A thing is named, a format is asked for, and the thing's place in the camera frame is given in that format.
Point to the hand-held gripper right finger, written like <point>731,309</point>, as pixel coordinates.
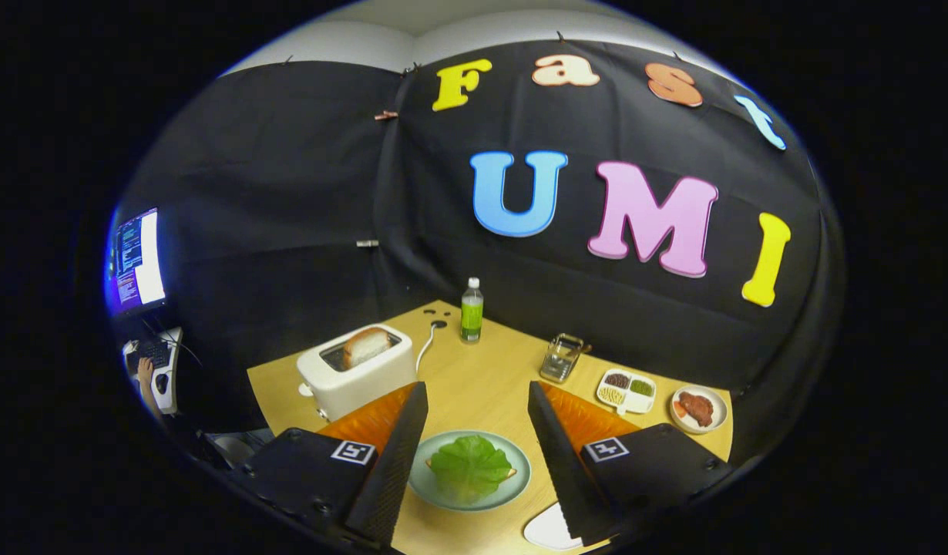
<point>559,455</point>

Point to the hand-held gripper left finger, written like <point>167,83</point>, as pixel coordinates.
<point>393,455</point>

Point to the green lettuce leaf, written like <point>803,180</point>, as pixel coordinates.
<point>470,469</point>

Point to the toast bread slice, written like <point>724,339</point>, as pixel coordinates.
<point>366,347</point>

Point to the pale green round plate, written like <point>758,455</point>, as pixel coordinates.
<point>520,478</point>

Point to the white rounded flat plate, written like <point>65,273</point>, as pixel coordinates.
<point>547,530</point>

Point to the white toaster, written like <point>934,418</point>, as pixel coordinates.
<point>358,385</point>

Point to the white divided dish with beans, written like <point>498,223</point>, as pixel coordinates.
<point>626,391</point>

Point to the clear glass holder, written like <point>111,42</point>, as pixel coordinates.
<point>560,361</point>

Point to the brown cooked meat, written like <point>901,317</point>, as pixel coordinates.
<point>697,408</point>

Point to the green label plastic bottle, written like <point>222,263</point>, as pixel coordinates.
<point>472,316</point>

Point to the round white plate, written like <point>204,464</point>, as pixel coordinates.
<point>721,408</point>

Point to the white side desk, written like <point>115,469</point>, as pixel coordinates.
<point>169,397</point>

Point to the black keyboard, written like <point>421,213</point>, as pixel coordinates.
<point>156,353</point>

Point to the black backdrop cloth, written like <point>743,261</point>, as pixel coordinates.
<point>289,193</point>

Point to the computer monitor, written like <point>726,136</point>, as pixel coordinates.
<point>139,258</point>

